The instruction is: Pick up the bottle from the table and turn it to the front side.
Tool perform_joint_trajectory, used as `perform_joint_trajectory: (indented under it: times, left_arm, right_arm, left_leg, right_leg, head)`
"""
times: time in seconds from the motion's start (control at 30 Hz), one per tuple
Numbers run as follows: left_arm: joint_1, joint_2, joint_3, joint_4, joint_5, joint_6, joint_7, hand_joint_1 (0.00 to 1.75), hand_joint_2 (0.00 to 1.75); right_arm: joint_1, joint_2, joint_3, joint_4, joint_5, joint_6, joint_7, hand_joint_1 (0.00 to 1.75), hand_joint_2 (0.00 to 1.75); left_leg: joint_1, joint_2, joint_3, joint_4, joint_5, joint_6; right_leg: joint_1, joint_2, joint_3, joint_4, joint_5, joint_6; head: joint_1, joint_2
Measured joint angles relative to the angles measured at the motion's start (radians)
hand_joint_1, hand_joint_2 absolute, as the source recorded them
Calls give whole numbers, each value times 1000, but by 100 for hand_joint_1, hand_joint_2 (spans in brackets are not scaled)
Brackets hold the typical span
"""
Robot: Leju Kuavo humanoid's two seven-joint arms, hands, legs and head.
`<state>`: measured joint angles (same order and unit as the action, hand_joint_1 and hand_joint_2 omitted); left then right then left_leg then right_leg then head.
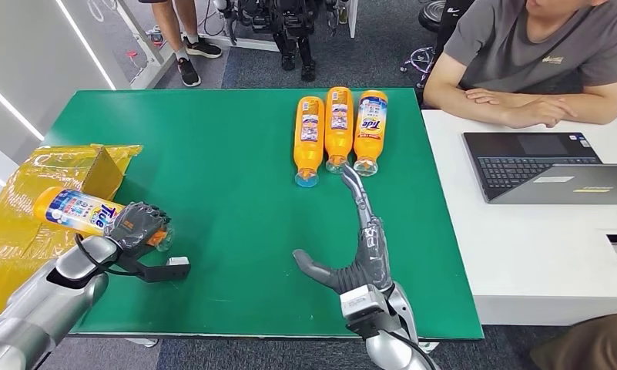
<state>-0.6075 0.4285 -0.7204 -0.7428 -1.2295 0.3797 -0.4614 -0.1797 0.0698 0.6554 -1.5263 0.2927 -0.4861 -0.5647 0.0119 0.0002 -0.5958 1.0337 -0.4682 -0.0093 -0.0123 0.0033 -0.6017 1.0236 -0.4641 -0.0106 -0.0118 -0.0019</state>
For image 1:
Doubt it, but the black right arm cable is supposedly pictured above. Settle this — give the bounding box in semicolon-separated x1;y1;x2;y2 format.
389;331;439;370

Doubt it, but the person in black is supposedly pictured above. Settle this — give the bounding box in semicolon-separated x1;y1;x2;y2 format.
434;0;475;52

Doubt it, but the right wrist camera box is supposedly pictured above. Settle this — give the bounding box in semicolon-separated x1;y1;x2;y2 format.
339;284;406;341

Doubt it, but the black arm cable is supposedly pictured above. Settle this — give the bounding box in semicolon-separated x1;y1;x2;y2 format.
389;331;439;370
74;234;141;278

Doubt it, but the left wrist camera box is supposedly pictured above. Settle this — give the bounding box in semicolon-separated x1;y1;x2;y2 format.
116;250;192;284

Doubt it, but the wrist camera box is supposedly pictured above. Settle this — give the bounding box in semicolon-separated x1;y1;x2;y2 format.
116;250;192;284
339;284;406;341

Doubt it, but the standing person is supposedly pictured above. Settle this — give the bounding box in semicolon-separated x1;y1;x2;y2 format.
136;0;223;88

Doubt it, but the brown rounded object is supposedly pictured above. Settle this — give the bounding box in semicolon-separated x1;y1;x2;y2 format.
530;312;617;370

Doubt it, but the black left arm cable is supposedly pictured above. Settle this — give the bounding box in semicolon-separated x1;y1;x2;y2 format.
74;234;141;278

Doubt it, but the orange detergent bottle blue cap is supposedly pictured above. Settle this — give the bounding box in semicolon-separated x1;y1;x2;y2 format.
293;96;326;188

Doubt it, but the person's left hand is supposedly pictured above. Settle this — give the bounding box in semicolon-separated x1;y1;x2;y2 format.
464;87;508;106

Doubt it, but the green table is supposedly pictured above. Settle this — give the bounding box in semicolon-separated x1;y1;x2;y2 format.
42;89;485;341

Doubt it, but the white desk frame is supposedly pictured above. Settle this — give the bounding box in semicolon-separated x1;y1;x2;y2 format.
112;0;283;90

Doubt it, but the person's right hand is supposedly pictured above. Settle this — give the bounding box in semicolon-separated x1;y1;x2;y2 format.
507;96;578;130

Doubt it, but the black stool chrome base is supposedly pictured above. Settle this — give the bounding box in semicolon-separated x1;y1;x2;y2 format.
401;0;448;89

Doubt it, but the white desk leg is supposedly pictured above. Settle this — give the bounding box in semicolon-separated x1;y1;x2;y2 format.
338;0;359;39

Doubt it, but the orange detergent bottle clear cap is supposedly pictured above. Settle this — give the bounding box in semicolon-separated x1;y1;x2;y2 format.
32;187;176;253
353;89;389;178
324;86;355;175

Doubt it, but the dark grey laptop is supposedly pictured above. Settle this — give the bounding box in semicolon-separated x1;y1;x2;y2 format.
461;131;617;205

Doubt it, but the white table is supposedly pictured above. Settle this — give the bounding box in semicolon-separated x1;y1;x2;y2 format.
421;109;617;327

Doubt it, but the seated person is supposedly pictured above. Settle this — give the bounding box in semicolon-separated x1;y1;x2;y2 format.
422;0;617;130

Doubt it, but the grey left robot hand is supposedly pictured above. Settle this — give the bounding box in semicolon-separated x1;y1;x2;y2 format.
103;201;173;259

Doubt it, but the yellow plastic-wrapped cardboard box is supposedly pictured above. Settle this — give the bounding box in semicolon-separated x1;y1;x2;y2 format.
0;144;143;333

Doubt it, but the black humanoid robot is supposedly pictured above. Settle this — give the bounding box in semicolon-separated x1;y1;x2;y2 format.
213;0;350;82

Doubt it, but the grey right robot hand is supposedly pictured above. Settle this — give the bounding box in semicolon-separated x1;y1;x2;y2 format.
293;164;395;296

